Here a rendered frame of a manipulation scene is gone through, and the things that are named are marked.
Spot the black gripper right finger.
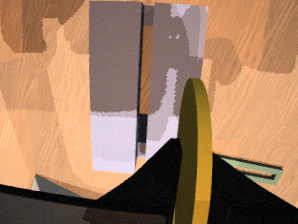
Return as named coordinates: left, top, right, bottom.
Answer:
left=206, top=152, right=298, bottom=224

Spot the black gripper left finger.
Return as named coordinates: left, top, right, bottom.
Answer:
left=0, top=137, right=182, bottom=224

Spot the gold coin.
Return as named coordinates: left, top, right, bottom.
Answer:
left=173, top=79, right=213, bottom=224

